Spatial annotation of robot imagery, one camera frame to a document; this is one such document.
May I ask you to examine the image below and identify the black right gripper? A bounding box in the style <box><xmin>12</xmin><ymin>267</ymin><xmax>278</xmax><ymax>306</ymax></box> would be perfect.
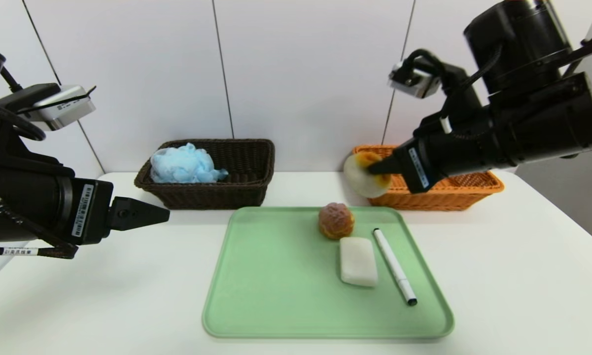
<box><xmin>367</xmin><ymin>111</ymin><xmax>494</xmax><ymax>194</ymax></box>

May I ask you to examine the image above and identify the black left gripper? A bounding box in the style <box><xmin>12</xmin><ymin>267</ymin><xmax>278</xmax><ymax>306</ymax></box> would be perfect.
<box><xmin>0</xmin><ymin>164</ymin><xmax>171</xmax><ymax>246</ymax></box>

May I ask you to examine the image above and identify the orange and white egg bun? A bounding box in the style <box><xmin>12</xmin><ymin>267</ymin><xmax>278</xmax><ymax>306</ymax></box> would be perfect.
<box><xmin>344</xmin><ymin>151</ymin><xmax>392</xmax><ymax>199</ymax></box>

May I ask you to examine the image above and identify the light blue bath loofah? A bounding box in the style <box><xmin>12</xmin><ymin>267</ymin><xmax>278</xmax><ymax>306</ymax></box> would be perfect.
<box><xmin>150</xmin><ymin>143</ymin><xmax>229</xmax><ymax>184</ymax></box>

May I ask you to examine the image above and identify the brown cream puff bun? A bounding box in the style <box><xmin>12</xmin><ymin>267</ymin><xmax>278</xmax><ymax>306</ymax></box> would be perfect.
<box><xmin>318</xmin><ymin>202</ymin><xmax>355</xmax><ymax>240</ymax></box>

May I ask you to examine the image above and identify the white soap bar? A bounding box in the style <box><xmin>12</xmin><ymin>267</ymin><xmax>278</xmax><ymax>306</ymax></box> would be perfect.
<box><xmin>339</xmin><ymin>237</ymin><xmax>379</xmax><ymax>287</ymax></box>

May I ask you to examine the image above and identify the orange wicker basket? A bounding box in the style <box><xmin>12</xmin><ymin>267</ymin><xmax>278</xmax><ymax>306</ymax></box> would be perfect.
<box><xmin>352</xmin><ymin>144</ymin><xmax>504</xmax><ymax>212</ymax></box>

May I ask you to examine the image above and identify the dark brown wicker basket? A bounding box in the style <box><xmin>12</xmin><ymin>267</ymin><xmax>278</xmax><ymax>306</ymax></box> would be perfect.
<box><xmin>134</xmin><ymin>139</ymin><xmax>276</xmax><ymax>210</ymax></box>

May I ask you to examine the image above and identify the white marker pen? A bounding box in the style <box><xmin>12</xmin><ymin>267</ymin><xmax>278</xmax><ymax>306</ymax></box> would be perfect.
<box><xmin>373</xmin><ymin>228</ymin><xmax>418</xmax><ymax>307</ymax></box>

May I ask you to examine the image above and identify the light green plastic tray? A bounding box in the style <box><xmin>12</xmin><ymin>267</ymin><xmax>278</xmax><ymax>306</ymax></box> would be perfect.
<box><xmin>202</xmin><ymin>206</ymin><xmax>455</xmax><ymax>340</ymax></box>

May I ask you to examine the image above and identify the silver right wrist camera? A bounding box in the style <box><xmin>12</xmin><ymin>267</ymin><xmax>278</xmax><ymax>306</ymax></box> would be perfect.
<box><xmin>388</xmin><ymin>62</ymin><xmax>443</xmax><ymax>99</ymax></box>

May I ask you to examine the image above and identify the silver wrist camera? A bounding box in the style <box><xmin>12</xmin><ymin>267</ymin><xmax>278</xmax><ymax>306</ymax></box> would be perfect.
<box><xmin>27</xmin><ymin>85</ymin><xmax>97</xmax><ymax>132</ymax></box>
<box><xmin>388</xmin><ymin>62</ymin><xmax>443</xmax><ymax>99</ymax></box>

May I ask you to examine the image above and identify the braided cable with white label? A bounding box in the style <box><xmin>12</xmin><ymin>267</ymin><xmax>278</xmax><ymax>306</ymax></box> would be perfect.
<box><xmin>0</xmin><ymin>197</ymin><xmax>79</xmax><ymax>260</ymax></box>

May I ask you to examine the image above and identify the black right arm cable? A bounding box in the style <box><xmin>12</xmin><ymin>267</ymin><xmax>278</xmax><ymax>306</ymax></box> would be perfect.
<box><xmin>402</xmin><ymin>48</ymin><xmax>503</xmax><ymax>134</ymax></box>

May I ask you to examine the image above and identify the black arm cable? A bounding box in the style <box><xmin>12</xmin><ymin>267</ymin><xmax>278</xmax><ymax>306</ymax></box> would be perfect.
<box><xmin>0</xmin><ymin>67</ymin><xmax>47</xmax><ymax>142</ymax></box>
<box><xmin>402</xmin><ymin>48</ymin><xmax>503</xmax><ymax>134</ymax></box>

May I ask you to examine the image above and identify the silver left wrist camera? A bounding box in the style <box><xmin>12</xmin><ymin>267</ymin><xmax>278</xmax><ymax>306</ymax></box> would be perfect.
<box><xmin>27</xmin><ymin>85</ymin><xmax>97</xmax><ymax>132</ymax></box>

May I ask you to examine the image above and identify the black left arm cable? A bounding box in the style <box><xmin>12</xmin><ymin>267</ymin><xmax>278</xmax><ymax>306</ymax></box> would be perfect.
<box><xmin>0</xmin><ymin>67</ymin><xmax>47</xmax><ymax>142</ymax></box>

